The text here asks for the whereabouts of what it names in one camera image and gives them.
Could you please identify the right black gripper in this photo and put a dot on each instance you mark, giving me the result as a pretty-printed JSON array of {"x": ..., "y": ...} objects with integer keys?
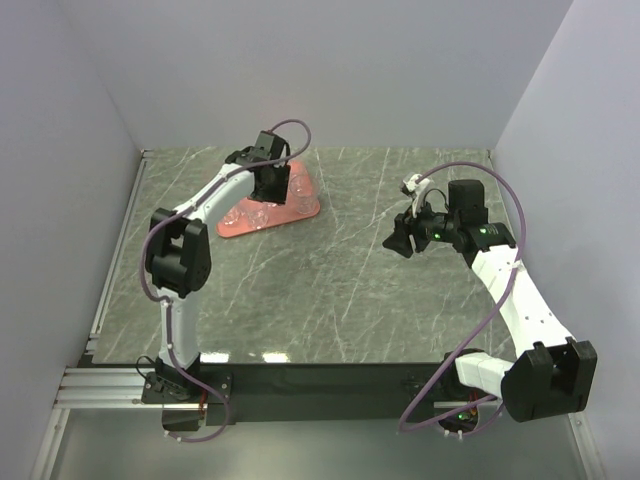
[{"x": 405, "y": 226}]

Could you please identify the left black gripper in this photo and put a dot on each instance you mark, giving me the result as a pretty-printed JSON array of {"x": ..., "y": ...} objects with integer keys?
[{"x": 280, "y": 193}]

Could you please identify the clear tall glass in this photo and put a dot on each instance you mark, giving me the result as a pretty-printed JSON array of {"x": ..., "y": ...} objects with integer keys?
[
  {"x": 258, "y": 216},
  {"x": 307, "y": 205}
]

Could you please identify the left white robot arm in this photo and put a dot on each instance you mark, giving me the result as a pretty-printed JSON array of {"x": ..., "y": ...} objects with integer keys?
[{"x": 176, "y": 260}]

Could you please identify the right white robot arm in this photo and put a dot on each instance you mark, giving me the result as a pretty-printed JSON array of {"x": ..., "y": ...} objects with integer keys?
[{"x": 553, "y": 372}]

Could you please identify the salmon pink plastic tray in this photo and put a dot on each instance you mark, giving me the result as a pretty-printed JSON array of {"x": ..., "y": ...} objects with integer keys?
[{"x": 277, "y": 217}]

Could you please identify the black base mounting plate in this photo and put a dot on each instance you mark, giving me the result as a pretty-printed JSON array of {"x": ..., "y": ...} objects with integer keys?
[{"x": 277, "y": 392}]

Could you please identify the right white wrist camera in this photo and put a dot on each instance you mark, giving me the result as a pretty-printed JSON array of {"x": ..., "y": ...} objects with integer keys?
[{"x": 415, "y": 186}]

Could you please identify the aluminium frame rail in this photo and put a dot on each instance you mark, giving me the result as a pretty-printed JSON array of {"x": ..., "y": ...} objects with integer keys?
[{"x": 99, "y": 388}]

